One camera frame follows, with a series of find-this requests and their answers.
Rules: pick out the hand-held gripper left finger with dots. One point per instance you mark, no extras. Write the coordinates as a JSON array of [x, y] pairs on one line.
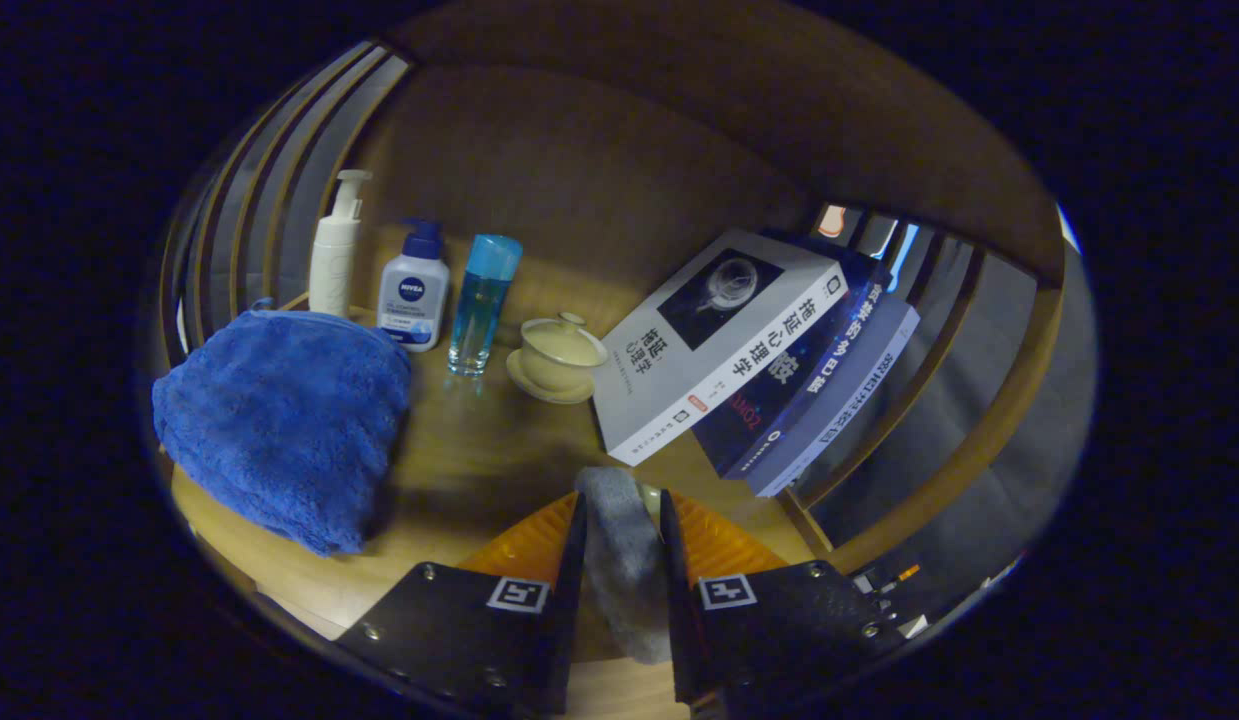
[[569, 620]]

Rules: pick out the white pump bottle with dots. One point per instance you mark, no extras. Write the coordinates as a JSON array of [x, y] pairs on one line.
[[331, 270]]

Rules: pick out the wooden countertop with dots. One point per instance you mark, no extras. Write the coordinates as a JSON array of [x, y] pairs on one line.
[[479, 440]]

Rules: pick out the dark blue book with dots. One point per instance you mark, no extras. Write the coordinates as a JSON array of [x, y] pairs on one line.
[[769, 400]]

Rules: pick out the blue folded towel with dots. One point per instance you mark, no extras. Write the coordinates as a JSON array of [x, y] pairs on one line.
[[279, 420]]

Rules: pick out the wooden cabinet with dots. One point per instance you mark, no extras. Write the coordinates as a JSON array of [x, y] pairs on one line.
[[579, 170]]

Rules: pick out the black device with orange part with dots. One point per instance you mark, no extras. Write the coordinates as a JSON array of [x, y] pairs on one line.
[[884, 585]]

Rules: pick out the white book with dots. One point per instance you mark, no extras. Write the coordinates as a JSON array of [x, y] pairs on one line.
[[679, 380]]

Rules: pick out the beige lidded teacup with saucer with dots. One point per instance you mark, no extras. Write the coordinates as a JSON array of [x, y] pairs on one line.
[[559, 355]]

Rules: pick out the clear blue bottle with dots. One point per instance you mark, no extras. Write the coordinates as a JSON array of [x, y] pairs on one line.
[[479, 310]]

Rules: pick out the pale blue book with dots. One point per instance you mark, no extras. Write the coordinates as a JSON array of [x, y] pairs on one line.
[[849, 390]]

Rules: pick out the white bottle with blue cap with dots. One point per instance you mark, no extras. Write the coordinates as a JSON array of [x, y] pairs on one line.
[[412, 300]]

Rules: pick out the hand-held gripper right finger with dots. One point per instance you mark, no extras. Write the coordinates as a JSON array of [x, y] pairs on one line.
[[676, 620]]

